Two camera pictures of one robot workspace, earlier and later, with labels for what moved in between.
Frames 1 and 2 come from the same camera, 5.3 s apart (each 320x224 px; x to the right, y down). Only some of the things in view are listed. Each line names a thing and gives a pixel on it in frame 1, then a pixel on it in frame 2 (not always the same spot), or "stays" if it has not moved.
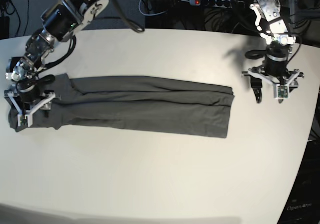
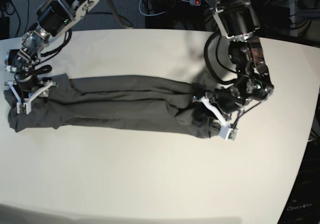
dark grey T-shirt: [137, 104] stays
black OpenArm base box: [302, 205] stays
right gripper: [274, 70] → [222, 103]
